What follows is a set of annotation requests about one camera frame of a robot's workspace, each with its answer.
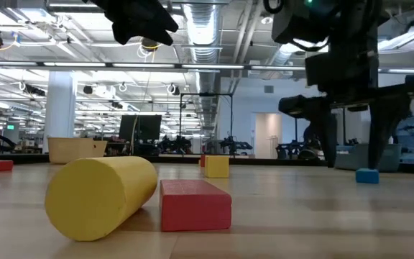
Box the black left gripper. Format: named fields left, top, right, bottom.
left=80, top=0, right=179, bottom=46

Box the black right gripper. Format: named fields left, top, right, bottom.
left=278, top=46, right=414, bottom=170

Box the small blue block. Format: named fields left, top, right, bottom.
left=355, top=168, right=380, bottom=185

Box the yellow and red block pair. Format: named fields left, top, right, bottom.
left=204, top=155, right=230, bottom=179

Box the red brick block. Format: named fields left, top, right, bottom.
left=159, top=179, right=233, bottom=232

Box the yellow cylinder block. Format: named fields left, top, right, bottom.
left=44, top=155, right=158, bottom=242

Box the blue plastic bin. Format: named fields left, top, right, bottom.
left=334, top=142, right=403, bottom=173

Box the long ceiling light bar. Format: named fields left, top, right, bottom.
left=0, top=60, right=414, bottom=74

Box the black background robot station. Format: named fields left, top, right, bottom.
left=158, top=135, right=193, bottom=156
left=275, top=124, right=325, bottom=160
left=219, top=135, right=254, bottom=156

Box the black background monitor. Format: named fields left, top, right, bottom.
left=119, top=114, right=162, bottom=143

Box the white pillar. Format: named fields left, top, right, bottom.
left=42, top=71, right=78, bottom=154

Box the yellow plastic bin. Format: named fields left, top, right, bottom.
left=47, top=137, right=108, bottom=165

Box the silver ventilation duct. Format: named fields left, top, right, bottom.
left=182, top=2, right=223, bottom=131

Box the black metal frame stand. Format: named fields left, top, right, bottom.
left=179, top=92, right=234, bottom=156

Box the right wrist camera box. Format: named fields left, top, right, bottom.
left=271, top=0, right=330, bottom=48

